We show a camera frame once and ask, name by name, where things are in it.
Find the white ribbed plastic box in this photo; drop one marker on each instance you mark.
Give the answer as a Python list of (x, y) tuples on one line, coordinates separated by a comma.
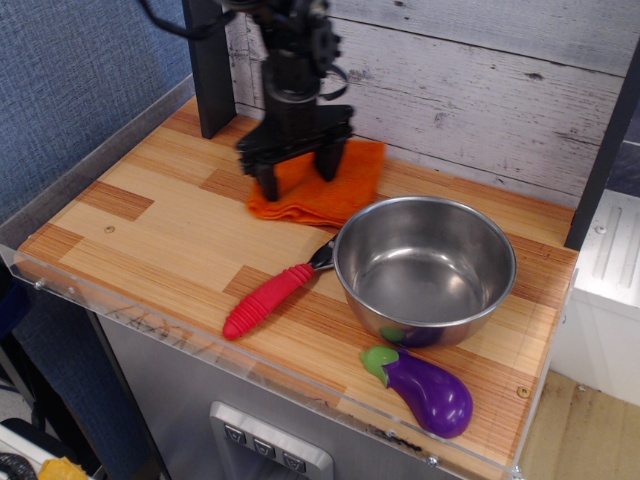
[(597, 343)]

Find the dark right vertical post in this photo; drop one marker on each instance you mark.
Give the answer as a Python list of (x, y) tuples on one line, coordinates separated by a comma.
[(613, 138)]

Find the dark left vertical post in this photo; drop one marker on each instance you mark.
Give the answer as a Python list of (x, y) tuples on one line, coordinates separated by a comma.
[(210, 68)]

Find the stainless steel pot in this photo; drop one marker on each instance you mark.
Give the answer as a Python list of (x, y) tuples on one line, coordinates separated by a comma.
[(421, 271)]

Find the silver button control panel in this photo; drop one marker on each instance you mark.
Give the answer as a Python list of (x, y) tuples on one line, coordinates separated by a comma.
[(251, 448)]

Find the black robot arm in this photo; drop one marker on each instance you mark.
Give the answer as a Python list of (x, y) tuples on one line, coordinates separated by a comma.
[(301, 51)]

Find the orange cloth napkin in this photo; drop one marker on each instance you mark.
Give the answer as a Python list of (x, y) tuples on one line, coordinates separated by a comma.
[(306, 198)]

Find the fork with red handle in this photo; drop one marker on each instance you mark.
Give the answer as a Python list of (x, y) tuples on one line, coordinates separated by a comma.
[(263, 301)]

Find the yellow object bottom left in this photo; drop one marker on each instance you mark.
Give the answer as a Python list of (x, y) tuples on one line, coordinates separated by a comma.
[(61, 469)]

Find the dark vertical post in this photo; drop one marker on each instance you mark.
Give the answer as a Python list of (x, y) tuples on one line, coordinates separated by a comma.
[(210, 68), (613, 138)]

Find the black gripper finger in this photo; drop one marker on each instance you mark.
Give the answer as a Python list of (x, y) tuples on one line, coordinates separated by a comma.
[(327, 160), (267, 180)]

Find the purple toy eggplant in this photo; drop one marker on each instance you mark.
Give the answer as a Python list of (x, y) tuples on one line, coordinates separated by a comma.
[(440, 402)]

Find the clear acrylic front guard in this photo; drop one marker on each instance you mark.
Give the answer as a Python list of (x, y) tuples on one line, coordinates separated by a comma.
[(115, 365)]

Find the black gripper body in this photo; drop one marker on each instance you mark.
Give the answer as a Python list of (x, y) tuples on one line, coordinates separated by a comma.
[(289, 130)]

